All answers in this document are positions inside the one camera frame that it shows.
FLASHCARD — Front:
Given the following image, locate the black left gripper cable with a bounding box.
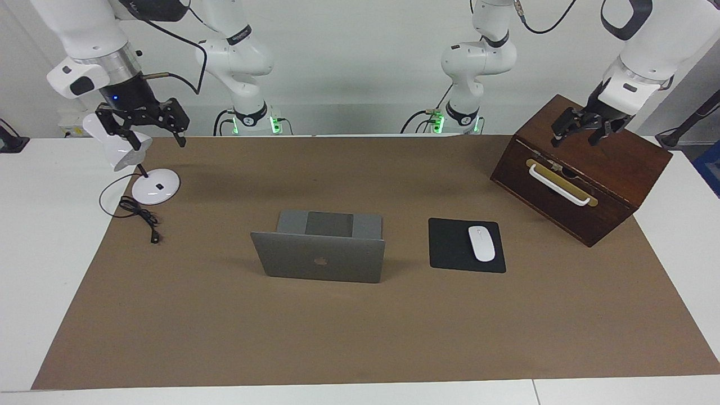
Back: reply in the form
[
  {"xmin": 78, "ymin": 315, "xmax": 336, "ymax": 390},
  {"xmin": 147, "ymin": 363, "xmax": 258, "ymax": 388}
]
[{"xmin": 515, "ymin": 0, "xmax": 580, "ymax": 34}]

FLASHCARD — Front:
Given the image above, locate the white desk lamp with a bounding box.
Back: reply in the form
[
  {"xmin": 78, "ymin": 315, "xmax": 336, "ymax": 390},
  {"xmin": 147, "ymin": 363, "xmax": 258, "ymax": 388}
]
[{"xmin": 82, "ymin": 112, "xmax": 181, "ymax": 206}]

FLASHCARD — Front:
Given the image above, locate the black left arm base cable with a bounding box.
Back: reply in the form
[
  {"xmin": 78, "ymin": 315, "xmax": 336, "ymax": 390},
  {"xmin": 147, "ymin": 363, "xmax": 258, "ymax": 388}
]
[{"xmin": 400, "ymin": 110, "xmax": 445, "ymax": 134}]

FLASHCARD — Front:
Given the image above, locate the dark brown wooden box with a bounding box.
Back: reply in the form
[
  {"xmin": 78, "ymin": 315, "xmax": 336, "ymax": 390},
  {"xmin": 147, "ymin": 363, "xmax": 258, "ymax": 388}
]
[{"xmin": 490, "ymin": 94, "xmax": 673, "ymax": 248}]

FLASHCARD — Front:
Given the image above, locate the black tripod leg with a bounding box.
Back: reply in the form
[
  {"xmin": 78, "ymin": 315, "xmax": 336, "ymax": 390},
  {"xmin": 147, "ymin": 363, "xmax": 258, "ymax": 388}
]
[{"xmin": 657, "ymin": 89, "xmax": 720, "ymax": 150}]

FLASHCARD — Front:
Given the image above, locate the black stand foot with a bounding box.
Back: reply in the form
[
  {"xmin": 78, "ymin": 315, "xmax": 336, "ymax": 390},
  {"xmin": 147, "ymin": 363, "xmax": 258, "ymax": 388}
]
[{"xmin": 0, "ymin": 117, "xmax": 30, "ymax": 154}]

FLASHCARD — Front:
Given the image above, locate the silver laptop with apple logo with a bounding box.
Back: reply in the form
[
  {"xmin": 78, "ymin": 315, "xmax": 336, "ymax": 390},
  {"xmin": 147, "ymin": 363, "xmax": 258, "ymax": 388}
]
[{"xmin": 250, "ymin": 209, "xmax": 386, "ymax": 284}]

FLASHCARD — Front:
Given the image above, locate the black right arm base cable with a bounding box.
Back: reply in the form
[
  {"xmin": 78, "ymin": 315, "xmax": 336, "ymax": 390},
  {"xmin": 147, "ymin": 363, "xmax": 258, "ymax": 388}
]
[{"xmin": 213, "ymin": 109, "xmax": 234, "ymax": 137}]

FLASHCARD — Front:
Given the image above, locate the white box handle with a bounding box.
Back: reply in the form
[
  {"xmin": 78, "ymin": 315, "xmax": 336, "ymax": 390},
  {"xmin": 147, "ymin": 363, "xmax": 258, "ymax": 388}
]
[{"xmin": 529, "ymin": 164, "xmax": 591, "ymax": 206}]

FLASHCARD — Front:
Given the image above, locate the black arm base cable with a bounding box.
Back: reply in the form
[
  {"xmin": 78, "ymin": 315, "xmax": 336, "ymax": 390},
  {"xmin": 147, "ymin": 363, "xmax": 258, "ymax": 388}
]
[
  {"xmin": 400, "ymin": 110, "xmax": 445, "ymax": 134},
  {"xmin": 213, "ymin": 109, "xmax": 234, "ymax": 137}
]

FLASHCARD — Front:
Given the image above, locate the blue object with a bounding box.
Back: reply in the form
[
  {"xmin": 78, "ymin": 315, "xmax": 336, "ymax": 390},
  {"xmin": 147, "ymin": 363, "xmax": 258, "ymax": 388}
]
[{"xmin": 693, "ymin": 141, "xmax": 720, "ymax": 199}]

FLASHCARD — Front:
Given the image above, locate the black mouse pad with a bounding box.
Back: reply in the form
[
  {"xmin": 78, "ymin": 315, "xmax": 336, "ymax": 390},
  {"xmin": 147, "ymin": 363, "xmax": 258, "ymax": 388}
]
[{"xmin": 428, "ymin": 218, "xmax": 507, "ymax": 274}]

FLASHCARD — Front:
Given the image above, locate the white computer mouse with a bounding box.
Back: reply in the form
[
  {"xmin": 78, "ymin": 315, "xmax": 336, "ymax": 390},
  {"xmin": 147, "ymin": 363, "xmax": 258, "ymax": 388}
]
[{"xmin": 468, "ymin": 226, "xmax": 496, "ymax": 263}]

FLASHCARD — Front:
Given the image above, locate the white wall power outlet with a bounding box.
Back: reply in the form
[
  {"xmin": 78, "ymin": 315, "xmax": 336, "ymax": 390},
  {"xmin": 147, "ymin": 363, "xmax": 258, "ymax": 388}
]
[{"xmin": 58, "ymin": 109, "xmax": 113, "ymax": 139}]

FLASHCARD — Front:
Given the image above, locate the black lamp power cord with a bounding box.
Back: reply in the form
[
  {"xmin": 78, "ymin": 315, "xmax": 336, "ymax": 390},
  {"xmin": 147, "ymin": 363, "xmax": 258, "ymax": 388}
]
[{"xmin": 100, "ymin": 173, "xmax": 162, "ymax": 244}]

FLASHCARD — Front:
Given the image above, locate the brown paper table mat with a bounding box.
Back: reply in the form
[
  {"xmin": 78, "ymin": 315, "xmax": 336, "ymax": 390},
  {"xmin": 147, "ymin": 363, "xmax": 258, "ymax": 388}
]
[{"xmin": 31, "ymin": 135, "xmax": 720, "ymax": 390}]

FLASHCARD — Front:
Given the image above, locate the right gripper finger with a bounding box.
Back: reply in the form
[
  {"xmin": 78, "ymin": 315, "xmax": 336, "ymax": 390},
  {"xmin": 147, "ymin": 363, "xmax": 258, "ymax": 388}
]
[
  {"xmin": 96, "ymin": 107, "xmax": 141, "ymax": 151},
  {"xmin": 159, "ymin": 98, "xmax": 190, "ymax": 148}
]

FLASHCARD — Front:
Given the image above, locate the brass box handle plate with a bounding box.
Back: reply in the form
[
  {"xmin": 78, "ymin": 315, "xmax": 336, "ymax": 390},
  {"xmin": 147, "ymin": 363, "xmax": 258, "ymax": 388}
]
[{"xmin": 526, "ymin": 159, "xmax": 599, "ymax": 208}]

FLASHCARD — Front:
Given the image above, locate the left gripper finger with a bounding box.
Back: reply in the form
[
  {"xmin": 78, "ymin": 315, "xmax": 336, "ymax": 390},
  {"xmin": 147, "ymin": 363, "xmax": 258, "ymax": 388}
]
[
  {"xmin": 550, "ymin": 107, "xmax": 583, "ymax": 149},
  {"xmin": 588, "ymin": 121, "xmax": 619, "ymax": 146}
]

